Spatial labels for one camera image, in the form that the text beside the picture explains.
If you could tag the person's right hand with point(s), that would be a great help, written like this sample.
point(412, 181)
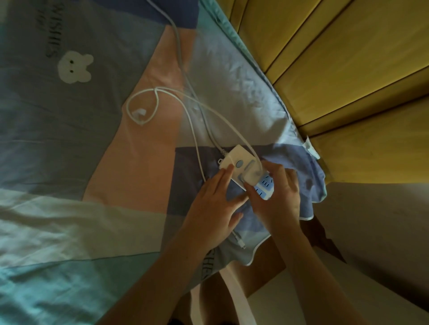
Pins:
point(281, 204)

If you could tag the person's left hand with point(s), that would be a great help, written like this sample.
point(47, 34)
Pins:
point(211, 217)

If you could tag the white power strip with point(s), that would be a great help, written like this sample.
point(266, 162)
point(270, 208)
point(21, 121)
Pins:
point(239, 154)

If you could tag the person's left forearm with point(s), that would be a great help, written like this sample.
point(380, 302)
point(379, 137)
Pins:
point(157, 288)

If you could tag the person's right forearm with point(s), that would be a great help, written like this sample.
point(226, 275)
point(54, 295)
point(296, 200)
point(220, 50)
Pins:
point(311, 278)

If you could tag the bed with patchwork sheet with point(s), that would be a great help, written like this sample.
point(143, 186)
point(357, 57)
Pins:
point(67, 150)

